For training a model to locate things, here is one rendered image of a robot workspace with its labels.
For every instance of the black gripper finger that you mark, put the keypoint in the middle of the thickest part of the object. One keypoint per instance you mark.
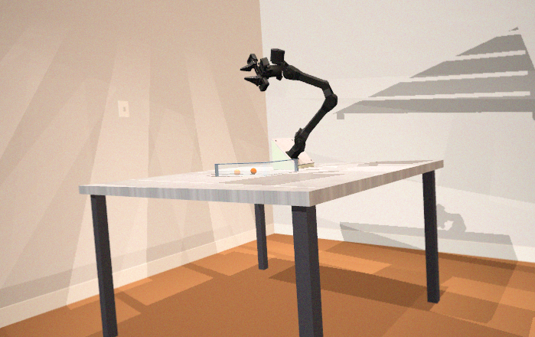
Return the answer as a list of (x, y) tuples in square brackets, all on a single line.
[(254, 79), (248, 67)]

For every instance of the clear l-shaped low wall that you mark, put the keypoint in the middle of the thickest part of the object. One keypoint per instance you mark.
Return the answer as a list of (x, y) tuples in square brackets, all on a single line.
[(257, 169)]

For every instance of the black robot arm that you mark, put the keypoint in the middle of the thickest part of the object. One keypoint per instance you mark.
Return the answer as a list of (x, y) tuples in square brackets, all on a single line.
[(292, 73)]

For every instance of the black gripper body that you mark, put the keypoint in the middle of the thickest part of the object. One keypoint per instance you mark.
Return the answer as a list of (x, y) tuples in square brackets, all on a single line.
[(258, 69)]

